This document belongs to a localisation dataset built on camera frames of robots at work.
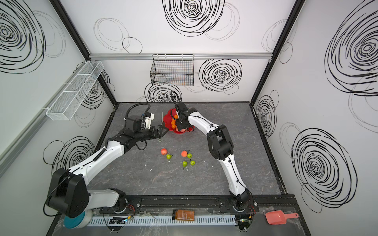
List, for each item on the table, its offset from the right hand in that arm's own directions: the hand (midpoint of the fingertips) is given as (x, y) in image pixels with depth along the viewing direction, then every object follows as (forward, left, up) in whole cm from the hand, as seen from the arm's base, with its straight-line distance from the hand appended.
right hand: (181, 125), depth 100 cm
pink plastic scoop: (-51, -50, -6) cm, 72 cm away
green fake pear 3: (-26, -3, -4) cm, 27 cm away
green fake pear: (-22, +6, -3) cm, 23 cm away
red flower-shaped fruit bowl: (+7, +11, -3) cm, 13 cm away
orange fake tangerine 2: (0, +5, -2) cm, 6 cm away
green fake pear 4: (-25, -8, -4) cm, 27 cm away
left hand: (-13, +8, +13) cm, 20 cm away
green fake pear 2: (-21, -6, -3) cm, 22 cm away
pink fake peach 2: (-20, -3, -2) cm, 20 cm away
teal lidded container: (-55, +40, +2) cm, 68 cm away
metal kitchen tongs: (-10, +14, -4) cm, 17 cm away
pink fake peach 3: (-18, +10, -3) cm, 21 cm away
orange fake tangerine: (+4, +7, -3) cm, 8 cm away
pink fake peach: (-4, -1, 0) cm, 4 cm away
